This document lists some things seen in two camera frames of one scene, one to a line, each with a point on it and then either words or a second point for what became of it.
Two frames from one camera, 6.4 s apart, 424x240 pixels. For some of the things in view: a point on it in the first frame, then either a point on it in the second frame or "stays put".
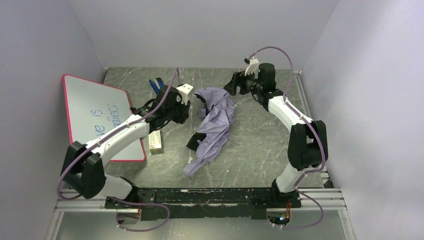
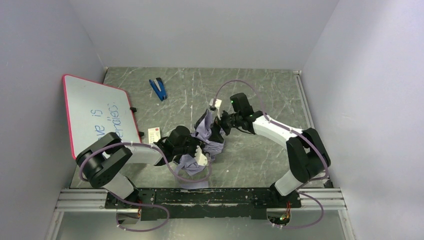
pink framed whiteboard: (94, 109) stays put
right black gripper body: (237, 84) to (226, 121)
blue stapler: (156, 84) stays put
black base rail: (222, 203) stays put
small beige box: (155, 143) stays put
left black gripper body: (180, 112) to (193, 145)
